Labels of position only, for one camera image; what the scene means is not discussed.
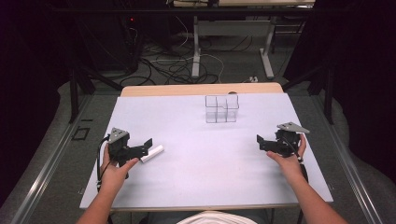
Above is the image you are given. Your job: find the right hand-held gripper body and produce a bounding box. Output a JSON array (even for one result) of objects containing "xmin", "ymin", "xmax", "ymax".
[{"xmin": 264, "ymin": 121, "xmax": 311, "ymax": 159}]

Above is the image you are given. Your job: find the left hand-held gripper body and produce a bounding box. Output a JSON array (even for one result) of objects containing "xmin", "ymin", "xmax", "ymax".
[{"xmin": 106, "ymin": 127, "xmax": 147, "ymax": 168}]

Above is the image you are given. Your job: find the white cylindrical tube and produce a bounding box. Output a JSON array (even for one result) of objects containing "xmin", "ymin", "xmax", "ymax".
[{"xmin": 139, "ymin": 144, "xmax": 165, "ymax": 164}]

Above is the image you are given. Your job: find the person's right hand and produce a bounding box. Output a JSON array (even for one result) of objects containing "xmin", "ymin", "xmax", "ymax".
[{"xmin": 266, "ymin": 133, "xmax": 308, "ymax": 185}]

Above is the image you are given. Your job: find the person's left hand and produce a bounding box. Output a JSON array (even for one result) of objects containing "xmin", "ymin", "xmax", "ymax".
[{"xmin": 98, "ymin": 144, "xmax": 140, "ymax": 194}]

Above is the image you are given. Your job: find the clear acrylic compartment organizer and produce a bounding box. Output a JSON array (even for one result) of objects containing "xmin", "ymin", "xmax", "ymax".
[{"xmin": 204, "ymin": 93, "xmax": 240, "ymax": 124}]

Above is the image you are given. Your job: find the white table cover sheet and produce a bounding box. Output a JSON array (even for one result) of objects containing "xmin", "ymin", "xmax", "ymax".
[{"xmin": 79, "ymin": 92, "xmax": 334, "ymax": 210}]

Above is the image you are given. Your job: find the black metal stand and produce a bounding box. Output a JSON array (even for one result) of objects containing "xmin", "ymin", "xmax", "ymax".
[
  {"xmin": 67, "ymin": 60, "xmax": 124, "ymax": 124},
  {"xmin": 281, "ymin": 60, "xmax": 336, "ymax": 126}
]

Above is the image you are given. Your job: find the person's white shirt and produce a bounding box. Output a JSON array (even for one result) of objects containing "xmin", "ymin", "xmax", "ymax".
[{"xmin": 176, "ymin": 210, "xmax": 260, "ymax": 224}]

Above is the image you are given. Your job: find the black device with red light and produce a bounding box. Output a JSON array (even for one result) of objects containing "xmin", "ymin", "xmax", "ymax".
[{"xmin": 120, "ymin": 13, "xmax": 145, "ymax": 74}]

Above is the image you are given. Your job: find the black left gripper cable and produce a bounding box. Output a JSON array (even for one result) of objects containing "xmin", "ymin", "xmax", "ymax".
[{"xmin": 95, "ymin": 134, "xmax": 112, "ymax": 192}]

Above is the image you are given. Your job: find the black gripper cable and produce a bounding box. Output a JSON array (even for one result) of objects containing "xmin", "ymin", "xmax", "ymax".
[
  {"xmin": 95, "ymin": 134, "xmax": 112, "ymax": 192},
  {"xmin": 281, "ymin": 135, "xmax": 310, "ymax": 184}
]

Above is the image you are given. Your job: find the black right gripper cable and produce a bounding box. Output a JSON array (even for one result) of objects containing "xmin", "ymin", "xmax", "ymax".
[{"xmin": 281, "ymin": 135, "xmax": 310, "ymax": 184}]

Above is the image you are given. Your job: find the aluminium floor rail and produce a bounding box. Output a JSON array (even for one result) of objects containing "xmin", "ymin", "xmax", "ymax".
[
  {"xmin": 10, "ymin": 92, "xmax": 94, "ymax": 224},
  {"xmin": 306, "ymin": 92, "xmax": 386, "ymax": 224}
]

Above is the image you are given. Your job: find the tangle of floor cables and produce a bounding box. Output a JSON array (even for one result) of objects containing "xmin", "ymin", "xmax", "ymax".
[{"xmin": 120, "ymin": 15, "xmax": 260, "ymax": 87}]

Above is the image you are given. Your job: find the white metal desk frame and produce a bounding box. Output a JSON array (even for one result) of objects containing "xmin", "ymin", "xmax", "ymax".
[{"xmin": 191, "ymin": 14, "xmax": 276, "ymax": 80}]

